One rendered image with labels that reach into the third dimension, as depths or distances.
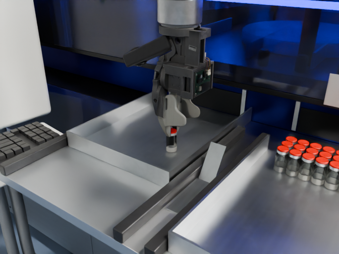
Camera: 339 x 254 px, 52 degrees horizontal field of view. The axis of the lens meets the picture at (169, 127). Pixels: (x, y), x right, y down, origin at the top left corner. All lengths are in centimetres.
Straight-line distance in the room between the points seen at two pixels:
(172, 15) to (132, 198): 30
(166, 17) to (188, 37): 5
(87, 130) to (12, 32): 38
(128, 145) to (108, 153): 8
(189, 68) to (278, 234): 29
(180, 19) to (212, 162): 25
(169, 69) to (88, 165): 24
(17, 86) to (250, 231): 76
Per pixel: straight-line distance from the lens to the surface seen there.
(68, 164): 70
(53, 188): 64
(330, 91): 70
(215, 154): 62
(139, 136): 77
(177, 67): 59
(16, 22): 103
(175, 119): 64
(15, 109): 107
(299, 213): 59
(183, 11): 58
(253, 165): 68
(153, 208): 54
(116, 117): 84
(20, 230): 140
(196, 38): 58
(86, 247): 153
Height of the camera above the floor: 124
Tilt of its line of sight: 26 degrees down
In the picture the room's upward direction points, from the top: straight up
